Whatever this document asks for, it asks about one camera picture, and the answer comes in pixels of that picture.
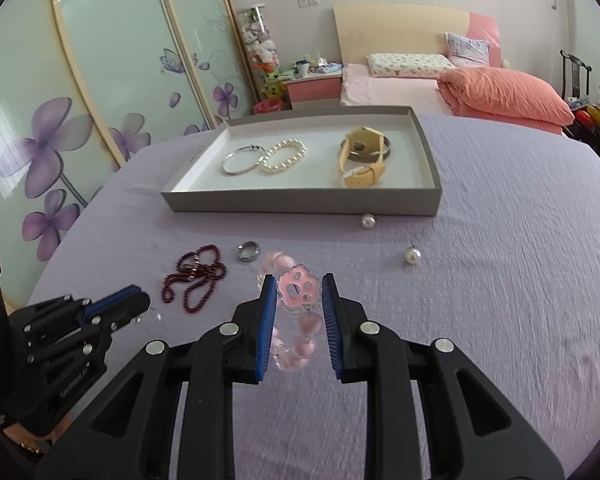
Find pearl drop earrings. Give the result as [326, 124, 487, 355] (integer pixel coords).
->
[132, 309, 162, 324]

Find dark red bead necklace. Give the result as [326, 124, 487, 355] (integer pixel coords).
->
[160, 244, 228, 312]

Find silver ring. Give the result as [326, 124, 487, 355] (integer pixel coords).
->
[236, 239, 262, 264]

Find pink bead charm bracelet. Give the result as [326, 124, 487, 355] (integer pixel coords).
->
[255, 250, 326, 373]

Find white pearl bracelet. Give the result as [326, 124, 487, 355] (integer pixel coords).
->
[258, 138, 308, 175]

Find pearl pendant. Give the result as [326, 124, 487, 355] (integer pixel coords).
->
[360, 214, 376, 230]
[404, 245, 422, 266]

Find silver bangle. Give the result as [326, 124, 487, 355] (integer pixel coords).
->
[221, 144, 265, 177]

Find engraved metal cuff bracelet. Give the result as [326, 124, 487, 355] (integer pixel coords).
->
[346, 134, 394, 163]

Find yellow wristwatch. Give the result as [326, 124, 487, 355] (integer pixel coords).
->
[338, 127, 389, 190]

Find grey white jewelry tray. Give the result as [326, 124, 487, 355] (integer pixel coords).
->
[161, 106, 442, 217]

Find left hand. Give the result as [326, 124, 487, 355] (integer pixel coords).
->
[2, 414, 72, 454]

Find lilac table cloth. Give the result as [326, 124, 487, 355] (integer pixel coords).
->
[32, 116, 600, 479]

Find floral sliding wardrobe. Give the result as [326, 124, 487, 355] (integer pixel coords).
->
[0, 0, 254, 309]

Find clear tube of plush toys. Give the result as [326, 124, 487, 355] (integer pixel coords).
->
[237, 4, 284, 101]

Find pink nightstand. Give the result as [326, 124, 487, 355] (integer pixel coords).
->
[285, 70, 342, 110]

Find floral white pillow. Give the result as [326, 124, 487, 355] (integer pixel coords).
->
[367, 53, 454, 79]

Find salmon folded duvet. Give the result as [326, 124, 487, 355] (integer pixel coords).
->
[437, 66, 574, 134]

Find bed with beige headboard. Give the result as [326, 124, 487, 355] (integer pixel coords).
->
[334, 3, 574, 134]

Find purple print pillow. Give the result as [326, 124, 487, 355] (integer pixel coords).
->
[444, 32, 490, 67]

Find dark wooden chair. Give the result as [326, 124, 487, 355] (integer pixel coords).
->
[559, 50, 592, 102]

